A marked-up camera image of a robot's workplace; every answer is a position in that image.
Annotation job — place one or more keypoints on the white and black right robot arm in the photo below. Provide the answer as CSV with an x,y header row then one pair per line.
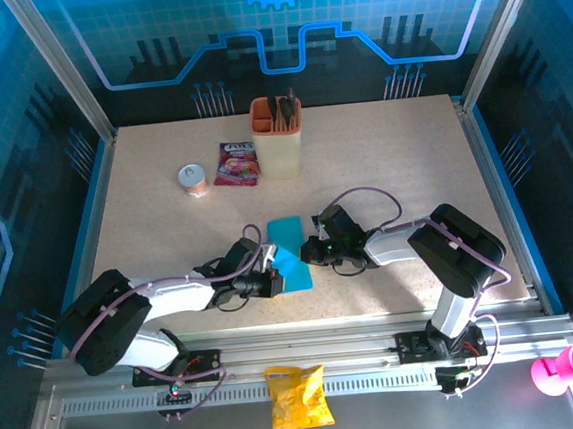
x,y
461,259

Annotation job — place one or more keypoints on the beige utensil holder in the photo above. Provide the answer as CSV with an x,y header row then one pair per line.
x,y
278,150

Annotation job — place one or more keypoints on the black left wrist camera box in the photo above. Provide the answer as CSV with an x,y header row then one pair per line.
x,y
242,254

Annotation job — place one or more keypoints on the purple candy bag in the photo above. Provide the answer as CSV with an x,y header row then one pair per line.
x,y
236,166

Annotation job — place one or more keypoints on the small tin can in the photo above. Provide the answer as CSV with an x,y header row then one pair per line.
x,y
192,180

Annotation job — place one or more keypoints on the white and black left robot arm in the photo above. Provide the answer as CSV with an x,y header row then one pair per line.
x,y
105,325

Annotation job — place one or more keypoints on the yellow chip bag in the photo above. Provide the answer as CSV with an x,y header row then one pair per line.
x,y
298,404

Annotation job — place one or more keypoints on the blue paper sheet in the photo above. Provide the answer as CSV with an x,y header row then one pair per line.
x,y
288,234

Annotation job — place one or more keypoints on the aluminium frame rail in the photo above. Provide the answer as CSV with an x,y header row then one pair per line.
x,y
303,343

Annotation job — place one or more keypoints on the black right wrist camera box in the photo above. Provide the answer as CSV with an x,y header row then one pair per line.
x,y
340,225

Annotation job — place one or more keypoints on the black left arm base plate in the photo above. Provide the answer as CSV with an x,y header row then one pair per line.
x,y
204,362

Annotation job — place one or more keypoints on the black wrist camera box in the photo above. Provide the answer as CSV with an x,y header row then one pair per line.
x,y
340,225
242,254

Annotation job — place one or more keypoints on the black utensil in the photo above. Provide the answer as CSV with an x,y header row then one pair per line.
x,y
287,106

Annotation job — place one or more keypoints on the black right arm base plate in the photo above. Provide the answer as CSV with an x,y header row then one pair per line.
x,y
413,346

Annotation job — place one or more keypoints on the aluminium frame post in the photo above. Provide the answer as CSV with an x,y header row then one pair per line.
x,y
63,73
497,35

